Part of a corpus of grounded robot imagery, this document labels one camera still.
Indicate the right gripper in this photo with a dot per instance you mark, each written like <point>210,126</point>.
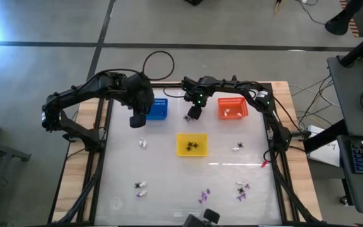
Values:
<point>198,97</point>

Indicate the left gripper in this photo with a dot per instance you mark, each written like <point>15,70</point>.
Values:
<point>139,94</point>

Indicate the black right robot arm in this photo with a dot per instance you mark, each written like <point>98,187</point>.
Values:
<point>225,85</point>

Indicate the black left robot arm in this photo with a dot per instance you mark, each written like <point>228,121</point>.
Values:
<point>80,89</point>

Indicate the blue plastic basket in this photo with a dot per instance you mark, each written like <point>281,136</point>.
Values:
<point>161,110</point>

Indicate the yellow plastic basket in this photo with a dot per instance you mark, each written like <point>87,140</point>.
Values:
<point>181,148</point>

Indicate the orange plastic basket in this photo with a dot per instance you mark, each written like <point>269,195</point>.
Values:
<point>233,107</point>

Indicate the wooden table board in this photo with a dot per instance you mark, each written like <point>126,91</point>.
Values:
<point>65,189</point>

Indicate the black floor object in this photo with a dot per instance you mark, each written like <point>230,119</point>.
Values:
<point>194,1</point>

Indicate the black desk support beam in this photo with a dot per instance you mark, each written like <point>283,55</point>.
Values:
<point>326,137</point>

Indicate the wooden stick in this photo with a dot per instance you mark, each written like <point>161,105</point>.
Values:
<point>277,6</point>

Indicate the white paper sheet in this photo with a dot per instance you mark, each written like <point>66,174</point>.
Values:
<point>324,154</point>

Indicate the dark grey side table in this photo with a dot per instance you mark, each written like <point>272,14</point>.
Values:
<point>2,149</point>

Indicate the large grey side desk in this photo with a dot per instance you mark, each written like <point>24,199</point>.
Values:
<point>345,94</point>

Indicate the black stand foot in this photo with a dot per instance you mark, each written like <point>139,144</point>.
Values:
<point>336,25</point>

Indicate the small grey side desk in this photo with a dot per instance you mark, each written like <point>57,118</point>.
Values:
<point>348,189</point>

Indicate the black caster wheel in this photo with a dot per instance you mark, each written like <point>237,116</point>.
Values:
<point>343,200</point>

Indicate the black diagonal pole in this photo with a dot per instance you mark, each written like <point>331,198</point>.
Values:
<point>361,47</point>

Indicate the striped hazard strip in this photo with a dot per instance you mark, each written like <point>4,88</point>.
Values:
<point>354,28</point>

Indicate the black frame clamp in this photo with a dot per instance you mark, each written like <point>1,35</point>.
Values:
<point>233,78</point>

